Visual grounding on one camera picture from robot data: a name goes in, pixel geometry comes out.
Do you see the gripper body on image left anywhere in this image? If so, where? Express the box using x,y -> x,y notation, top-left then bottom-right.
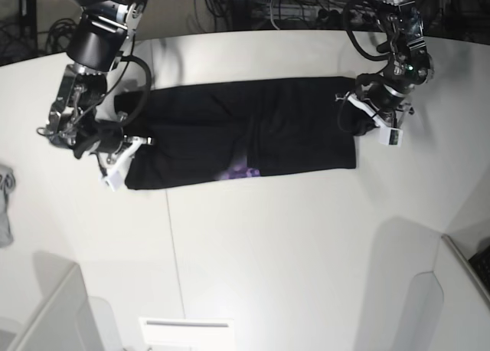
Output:
73,123 -> 154,177

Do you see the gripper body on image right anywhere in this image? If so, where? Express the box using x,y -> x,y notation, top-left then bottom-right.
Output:
335,82 -> 414,131

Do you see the black T-shirt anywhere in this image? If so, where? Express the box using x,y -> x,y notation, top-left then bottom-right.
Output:
125,77 -> 357,190

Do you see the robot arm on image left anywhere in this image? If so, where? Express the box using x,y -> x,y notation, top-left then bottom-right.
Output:
37,0 -> 152,182

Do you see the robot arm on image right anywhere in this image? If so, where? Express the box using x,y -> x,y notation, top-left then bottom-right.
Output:
337,0 -> 434,145

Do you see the grey folded garment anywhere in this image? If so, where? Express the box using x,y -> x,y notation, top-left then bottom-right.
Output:
0,165 -> 16,248

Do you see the black keyboard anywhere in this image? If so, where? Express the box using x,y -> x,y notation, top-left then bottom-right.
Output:
469,249 -> 490,290

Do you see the white panel lower left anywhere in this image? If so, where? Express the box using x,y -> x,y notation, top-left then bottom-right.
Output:
1,251 -> 125,350

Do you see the white panel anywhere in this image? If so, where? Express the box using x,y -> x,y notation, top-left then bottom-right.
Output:
397,235 -> 489,350
1,251 -> 125,350

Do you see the white panel lower right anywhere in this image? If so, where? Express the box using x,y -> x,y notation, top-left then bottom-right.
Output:
397,235 -> 489,350

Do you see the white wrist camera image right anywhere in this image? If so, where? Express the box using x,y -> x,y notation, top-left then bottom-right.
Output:
378,126 -> 403,147

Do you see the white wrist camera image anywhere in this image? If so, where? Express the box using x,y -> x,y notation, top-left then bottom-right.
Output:
378,126 -> 403,147
100,170 -> 124,192

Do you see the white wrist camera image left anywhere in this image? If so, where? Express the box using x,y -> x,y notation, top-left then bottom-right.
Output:
100,170 -> 124,192

